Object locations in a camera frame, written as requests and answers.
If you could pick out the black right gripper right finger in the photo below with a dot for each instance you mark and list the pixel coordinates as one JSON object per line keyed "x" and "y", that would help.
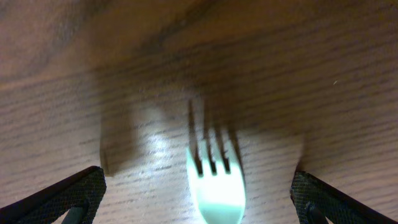
{"x": 315, "y": 201}

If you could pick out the mint green plastic fork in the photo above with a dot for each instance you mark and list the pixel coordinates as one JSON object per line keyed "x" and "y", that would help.
{"x": 218, "y": 191}

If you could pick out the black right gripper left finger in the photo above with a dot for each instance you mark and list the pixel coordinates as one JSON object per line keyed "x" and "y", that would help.
{"x": 78, "y": 197}

